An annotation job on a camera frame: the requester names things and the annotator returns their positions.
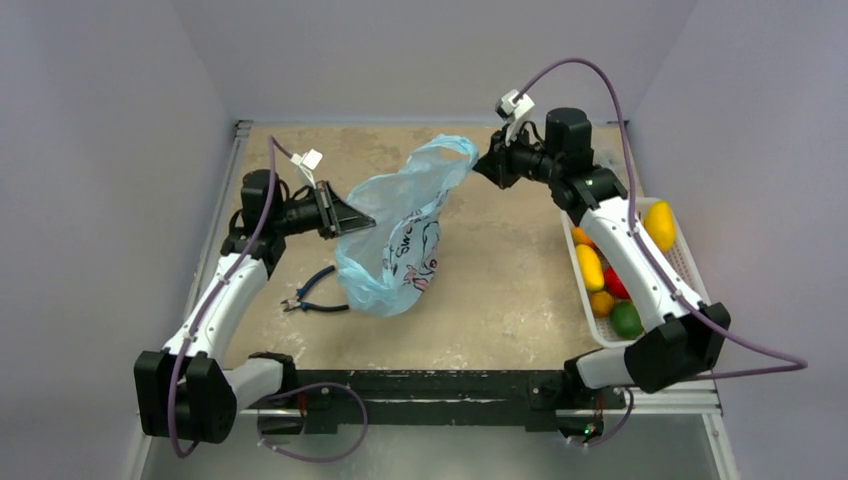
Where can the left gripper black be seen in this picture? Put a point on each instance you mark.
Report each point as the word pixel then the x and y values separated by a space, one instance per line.
pixel 337 218

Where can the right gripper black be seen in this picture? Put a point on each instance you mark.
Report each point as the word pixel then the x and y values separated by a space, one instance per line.
pixel 500 162

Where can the light blue printed plastic bag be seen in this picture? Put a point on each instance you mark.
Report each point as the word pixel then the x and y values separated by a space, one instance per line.
pixel 386 268

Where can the red fake pepper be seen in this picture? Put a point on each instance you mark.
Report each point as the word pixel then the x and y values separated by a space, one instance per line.
pixel 614 284

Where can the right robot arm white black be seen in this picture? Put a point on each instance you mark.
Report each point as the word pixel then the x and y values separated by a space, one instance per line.
pixel 678 343

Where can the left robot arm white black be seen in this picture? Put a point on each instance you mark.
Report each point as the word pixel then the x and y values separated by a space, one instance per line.
pixel 183 393

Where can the small orange fake fruit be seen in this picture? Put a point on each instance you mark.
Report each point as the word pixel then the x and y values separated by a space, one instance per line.
pixel 602 303

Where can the green fake fruit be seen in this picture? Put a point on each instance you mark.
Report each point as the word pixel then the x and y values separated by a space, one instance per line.
pixel 625 321

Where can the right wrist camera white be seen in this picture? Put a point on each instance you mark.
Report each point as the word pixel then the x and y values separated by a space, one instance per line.
pixel 514 109

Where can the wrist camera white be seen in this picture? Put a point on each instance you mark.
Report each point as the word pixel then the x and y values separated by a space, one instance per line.
pixel 305 165
pixel 514 109

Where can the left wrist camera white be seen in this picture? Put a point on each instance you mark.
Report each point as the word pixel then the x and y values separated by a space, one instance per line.
pixel 305 165

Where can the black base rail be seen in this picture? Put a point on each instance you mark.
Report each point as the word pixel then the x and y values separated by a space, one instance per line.
pixel 535 400

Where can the aluminium frame rail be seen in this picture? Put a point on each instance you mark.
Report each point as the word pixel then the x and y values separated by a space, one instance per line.
pixel 696 397

